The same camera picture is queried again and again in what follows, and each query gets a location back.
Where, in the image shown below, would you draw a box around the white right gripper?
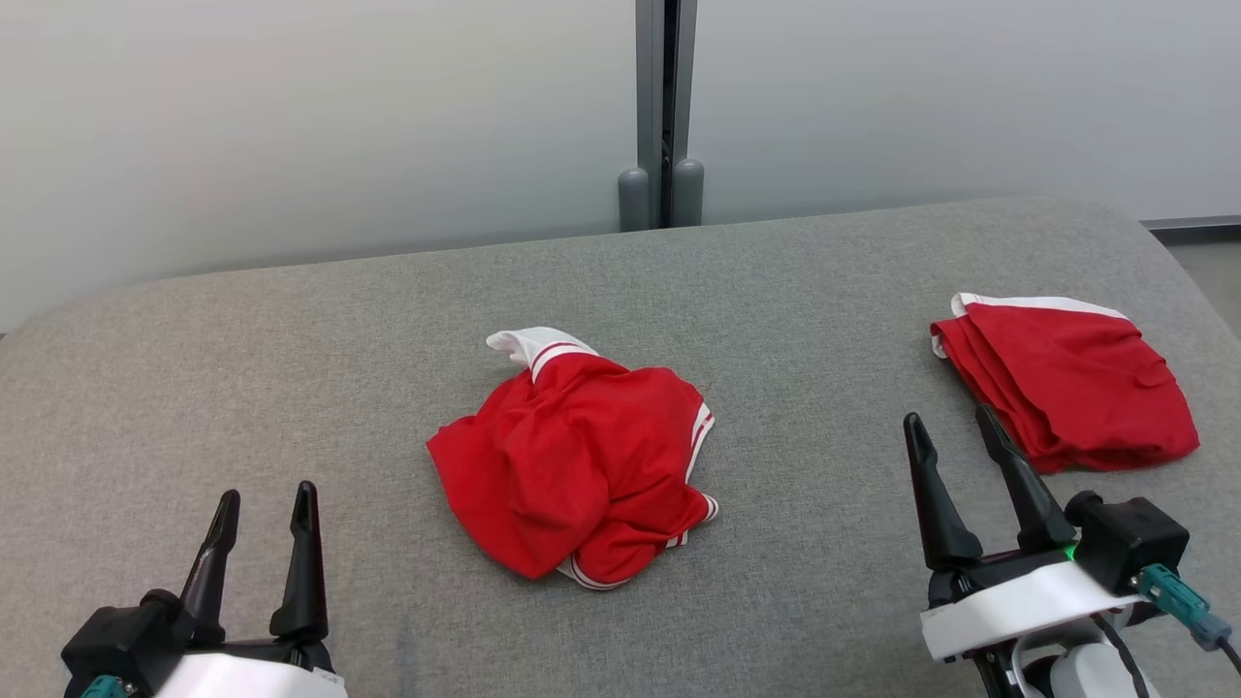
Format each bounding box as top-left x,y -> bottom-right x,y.
904,404 -> 1147,698

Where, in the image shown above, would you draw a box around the red shorts with white stripe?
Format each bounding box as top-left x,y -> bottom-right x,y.
931,293 -> 1201,474

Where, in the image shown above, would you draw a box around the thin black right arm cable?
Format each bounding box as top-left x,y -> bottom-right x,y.
1094,616 -> 1152,698

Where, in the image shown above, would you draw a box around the grey partition post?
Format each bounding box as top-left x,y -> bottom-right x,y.
618,0 -> 706,233

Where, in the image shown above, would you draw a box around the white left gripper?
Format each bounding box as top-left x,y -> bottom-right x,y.
145,481 -> 350,698

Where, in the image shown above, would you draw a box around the teal plug right camera cable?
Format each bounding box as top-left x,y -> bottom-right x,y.
1136,564 -> 1241,675

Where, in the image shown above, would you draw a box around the red basketball jersey white trim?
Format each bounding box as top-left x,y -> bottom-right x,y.
427,328 -> 720,590

